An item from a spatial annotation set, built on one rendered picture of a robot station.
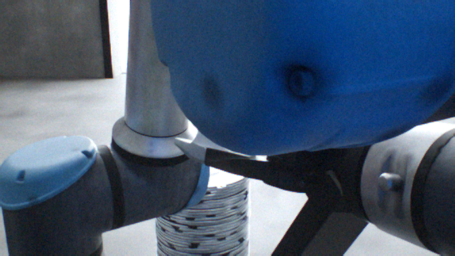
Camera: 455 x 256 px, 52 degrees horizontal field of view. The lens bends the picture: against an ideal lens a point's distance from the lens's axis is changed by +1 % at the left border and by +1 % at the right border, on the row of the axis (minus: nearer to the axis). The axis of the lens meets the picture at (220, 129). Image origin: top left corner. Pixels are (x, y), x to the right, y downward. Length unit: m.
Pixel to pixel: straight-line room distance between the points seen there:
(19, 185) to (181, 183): 0.20
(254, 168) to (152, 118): 0.24
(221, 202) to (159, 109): 0.76
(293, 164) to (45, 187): 0.32
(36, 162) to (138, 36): 0.19
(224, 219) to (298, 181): 0.98
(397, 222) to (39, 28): 4.70
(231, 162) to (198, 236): 0.96
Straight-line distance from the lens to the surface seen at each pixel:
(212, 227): 1.32
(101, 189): 0.60
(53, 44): 4.86
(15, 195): 0.59
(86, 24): 4.71
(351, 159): 0.31
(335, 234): 0.37
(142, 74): 0.56
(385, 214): 0.29
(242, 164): 0.37
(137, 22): 0.54
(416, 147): 0.28
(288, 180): 0.36
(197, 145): 0.41
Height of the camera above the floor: 0.88
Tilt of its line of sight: 17 degrees down
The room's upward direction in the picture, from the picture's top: straight up
